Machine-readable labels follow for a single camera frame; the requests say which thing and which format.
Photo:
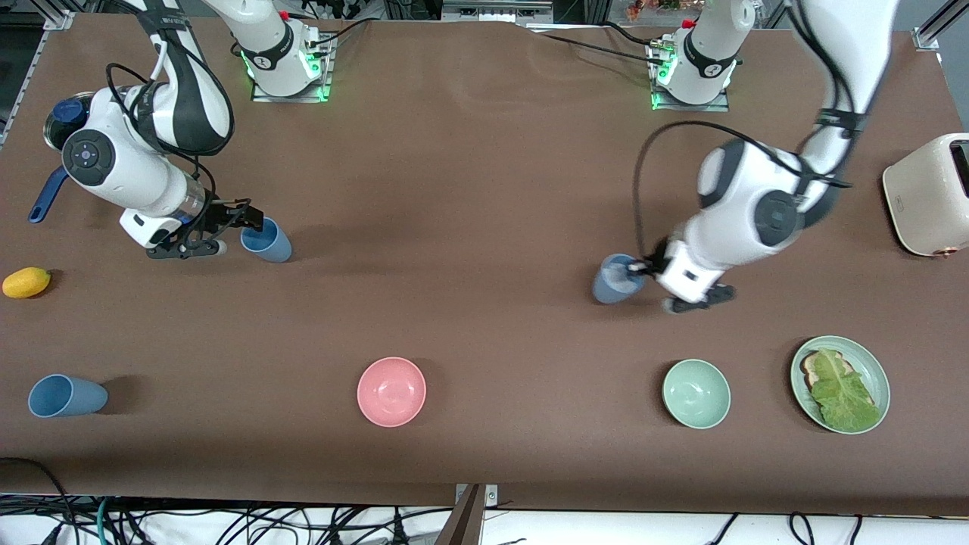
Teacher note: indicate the metal table bracket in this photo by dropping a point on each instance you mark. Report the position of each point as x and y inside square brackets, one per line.
[462, 522]

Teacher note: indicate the blue cup with white paper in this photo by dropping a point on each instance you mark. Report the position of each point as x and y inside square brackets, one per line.
[613, 286]

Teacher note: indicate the blue plastic cup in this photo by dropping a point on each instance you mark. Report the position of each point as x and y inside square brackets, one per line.
[274, 247]
[79, 397]

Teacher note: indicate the grey power strip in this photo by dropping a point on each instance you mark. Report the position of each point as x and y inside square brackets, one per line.
[496, 11]

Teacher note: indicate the toast slice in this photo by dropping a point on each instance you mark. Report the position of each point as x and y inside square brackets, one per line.
[811, 371]

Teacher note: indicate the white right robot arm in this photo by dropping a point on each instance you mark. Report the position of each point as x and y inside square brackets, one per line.
[136, 174]

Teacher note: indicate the light green bowl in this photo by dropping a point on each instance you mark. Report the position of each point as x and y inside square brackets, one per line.
[696, 393]

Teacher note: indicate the pink bowl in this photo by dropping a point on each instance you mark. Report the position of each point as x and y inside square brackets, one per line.
[391, 392]

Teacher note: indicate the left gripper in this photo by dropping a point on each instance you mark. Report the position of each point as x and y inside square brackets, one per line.
[655, 266]

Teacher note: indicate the glass lid with blue knob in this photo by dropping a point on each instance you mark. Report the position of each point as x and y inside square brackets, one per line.
[68, 112]

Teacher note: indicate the cream toaster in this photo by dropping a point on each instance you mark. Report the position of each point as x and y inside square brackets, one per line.
[923, 197]

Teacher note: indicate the light green plate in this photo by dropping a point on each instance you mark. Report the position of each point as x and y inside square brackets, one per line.
[878, 378]

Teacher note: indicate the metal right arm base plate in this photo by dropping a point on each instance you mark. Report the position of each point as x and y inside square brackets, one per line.
[327, 68]

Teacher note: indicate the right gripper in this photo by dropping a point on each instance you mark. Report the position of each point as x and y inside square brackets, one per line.
[217, 214]

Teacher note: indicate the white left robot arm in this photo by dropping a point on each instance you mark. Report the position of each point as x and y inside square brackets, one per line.
[757, 212]

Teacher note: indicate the yellow lemon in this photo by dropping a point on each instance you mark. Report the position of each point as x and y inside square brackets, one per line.
[26, 282]

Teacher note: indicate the aluminium frame profile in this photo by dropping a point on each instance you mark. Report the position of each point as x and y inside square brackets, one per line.
[57, 23]
[935, 26]

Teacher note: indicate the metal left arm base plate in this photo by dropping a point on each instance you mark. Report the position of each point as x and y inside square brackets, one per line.
[658, 102]

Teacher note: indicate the green lettuce leaf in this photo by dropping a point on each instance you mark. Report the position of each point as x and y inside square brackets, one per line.
[844, 397]

